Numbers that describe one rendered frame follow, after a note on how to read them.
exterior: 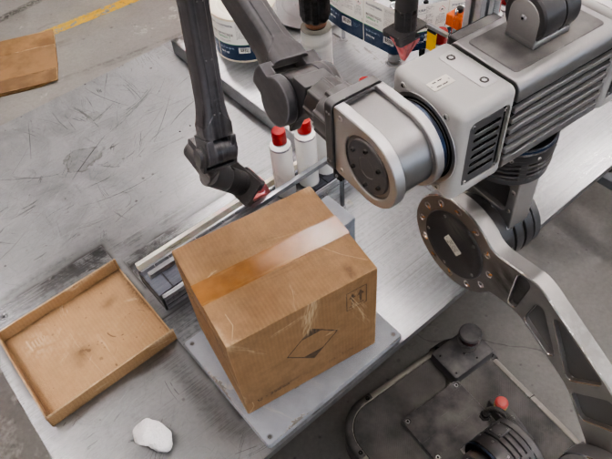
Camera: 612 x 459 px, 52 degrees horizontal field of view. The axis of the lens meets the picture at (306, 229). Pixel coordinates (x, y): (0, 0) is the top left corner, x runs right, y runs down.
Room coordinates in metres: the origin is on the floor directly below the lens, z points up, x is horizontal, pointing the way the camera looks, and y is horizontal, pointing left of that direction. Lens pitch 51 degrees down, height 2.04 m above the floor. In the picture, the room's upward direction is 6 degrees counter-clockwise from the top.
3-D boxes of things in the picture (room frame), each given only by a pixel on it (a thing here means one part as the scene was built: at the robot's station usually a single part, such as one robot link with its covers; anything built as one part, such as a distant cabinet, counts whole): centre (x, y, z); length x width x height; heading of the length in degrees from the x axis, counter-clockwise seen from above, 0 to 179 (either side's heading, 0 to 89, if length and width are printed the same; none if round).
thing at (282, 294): (0.69, 0.07, 0.99); 0.30 x 0.24 x 0.27; 115
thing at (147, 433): (0.50, 0.34, 0.85); 0.08 x 0.07 x 0.04; 27
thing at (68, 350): (0.74, 0.50, 0.85); 0.30 x 0.26 x 0.04; 125
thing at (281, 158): (1.08, 0.04, 0.98); 0.05 x 0.05 x 0.20
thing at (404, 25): (1.39, -0.30, 1.12); 0.10 x 0.07 x 0.07; 125
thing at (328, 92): (0.69, -0.06, 1.45); 0.09 x 0.08 x 0.12; 120
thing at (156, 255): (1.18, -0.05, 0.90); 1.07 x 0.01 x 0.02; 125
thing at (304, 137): (1.11, -0.02, 0.98); 0.05 x 0.05 x 0.20
